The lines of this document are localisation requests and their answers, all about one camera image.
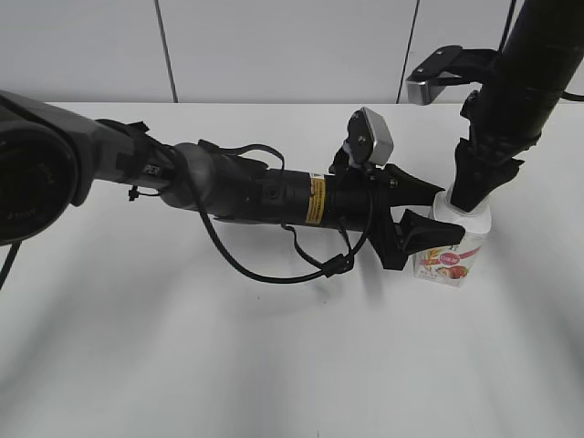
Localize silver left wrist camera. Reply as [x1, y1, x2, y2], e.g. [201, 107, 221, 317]
[342, 107, 394, 168]

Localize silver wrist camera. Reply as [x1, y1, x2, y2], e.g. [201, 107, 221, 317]
[342, 107, 394, 168]
[406, 45, 499, 106]

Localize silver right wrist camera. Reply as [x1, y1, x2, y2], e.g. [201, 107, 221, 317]
[406, 45, 499, 106]

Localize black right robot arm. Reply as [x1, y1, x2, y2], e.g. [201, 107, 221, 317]
[451, 0, 583, 213]

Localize white yili changqing yogurt bottle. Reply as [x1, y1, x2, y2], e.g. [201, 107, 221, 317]
[412, 192, 492, 287]

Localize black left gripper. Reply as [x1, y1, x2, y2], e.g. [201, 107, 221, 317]
[326, 164, 464, 270]

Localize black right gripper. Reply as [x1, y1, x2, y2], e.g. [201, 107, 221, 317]
[451, 90, 541, 213]

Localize white plastic bottle cap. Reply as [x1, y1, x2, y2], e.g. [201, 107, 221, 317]
[444, 184, 492, 229]

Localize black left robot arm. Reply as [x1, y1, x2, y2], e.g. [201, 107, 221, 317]
[1, 92, 464, 270]

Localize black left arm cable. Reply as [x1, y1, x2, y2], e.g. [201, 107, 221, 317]
[182, 143, 382, 285]

